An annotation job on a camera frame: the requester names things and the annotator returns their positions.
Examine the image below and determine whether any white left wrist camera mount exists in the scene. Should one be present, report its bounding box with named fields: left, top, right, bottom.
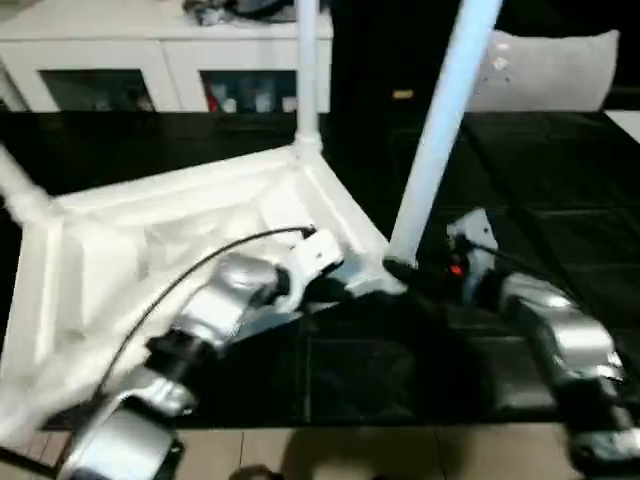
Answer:
left=282, top=229, right=346, bottom=309

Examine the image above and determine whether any white plastic table top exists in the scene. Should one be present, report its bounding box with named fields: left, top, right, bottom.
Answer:
left=0, top=144, right=409, bottom=446

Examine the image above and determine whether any black work table leg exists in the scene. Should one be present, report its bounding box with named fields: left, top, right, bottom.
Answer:
left=0, top=447, right=60, bottom=474

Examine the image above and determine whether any white plastic table leg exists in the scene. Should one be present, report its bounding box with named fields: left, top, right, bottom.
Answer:
left=0, top=144, right=57, bottom=222
left=293, top=0, right=325, bottom=157
left=389, top=0, right=504, bottom=266

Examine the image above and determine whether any grey printed cushion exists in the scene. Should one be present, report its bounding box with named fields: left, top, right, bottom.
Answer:
left=469, top=29, right=621, bottom=112

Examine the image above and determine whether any white glass-door cabinet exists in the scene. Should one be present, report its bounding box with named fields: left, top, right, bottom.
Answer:
left=0, top=0, right=334, bottom=114

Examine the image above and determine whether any white flat sheet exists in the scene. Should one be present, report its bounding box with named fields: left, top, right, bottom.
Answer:
left=604, top=110, right=640, bottom=139

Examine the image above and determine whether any black work mat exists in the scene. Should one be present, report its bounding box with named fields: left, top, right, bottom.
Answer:
left=0, top=109, right=640, bottom=431

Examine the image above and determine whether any black tall furniture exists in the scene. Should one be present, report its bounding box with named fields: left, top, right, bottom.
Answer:
left=329, top=0, right=640, bottom=114

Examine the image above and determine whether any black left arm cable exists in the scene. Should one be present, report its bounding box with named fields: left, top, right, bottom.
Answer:
left=74, top=225, right=317, bottom=451

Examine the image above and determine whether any dark crumpled cloth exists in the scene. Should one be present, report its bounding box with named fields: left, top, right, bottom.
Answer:
left=182, top=0, right=226, bottom=24

